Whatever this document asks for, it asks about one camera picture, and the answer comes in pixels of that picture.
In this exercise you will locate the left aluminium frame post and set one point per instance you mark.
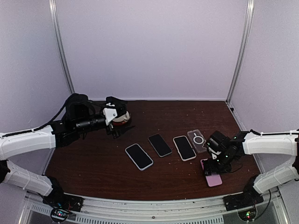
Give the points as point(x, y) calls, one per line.
point(55, 21)

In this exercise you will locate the aluminium frame post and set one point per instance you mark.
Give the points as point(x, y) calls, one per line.
point(244, 41)
point(55, 21)

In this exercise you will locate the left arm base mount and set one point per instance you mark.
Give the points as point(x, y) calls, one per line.
point(62, 204)

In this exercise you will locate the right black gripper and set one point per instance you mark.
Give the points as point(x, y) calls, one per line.
point(210, 168)

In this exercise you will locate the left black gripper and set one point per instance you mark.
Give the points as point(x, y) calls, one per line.
point(116, 134)

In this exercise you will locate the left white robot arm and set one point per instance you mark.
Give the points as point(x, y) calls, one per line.
point(81, 116)

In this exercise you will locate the clear phone case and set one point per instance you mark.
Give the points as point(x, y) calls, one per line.
point(197, 140)

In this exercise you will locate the cream ceramic mug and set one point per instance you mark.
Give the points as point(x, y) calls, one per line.
point(123, 118)

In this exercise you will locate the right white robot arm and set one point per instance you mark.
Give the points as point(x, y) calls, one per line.
point(252, 142)

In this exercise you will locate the front aluminium rail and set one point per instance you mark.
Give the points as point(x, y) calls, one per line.
point(209, 210)

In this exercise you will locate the right aluminium frame post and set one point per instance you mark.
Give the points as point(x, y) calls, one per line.
point(244, 41)

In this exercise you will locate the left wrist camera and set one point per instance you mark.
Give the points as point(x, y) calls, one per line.
point(113, 108)

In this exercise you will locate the black phone white case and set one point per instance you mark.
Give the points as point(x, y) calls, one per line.
point(139, 157)
point(184, 148)

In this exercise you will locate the red coaster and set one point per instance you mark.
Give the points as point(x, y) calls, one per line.
point(120, 124)

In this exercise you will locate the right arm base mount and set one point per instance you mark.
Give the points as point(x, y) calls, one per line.
point(245, 202)

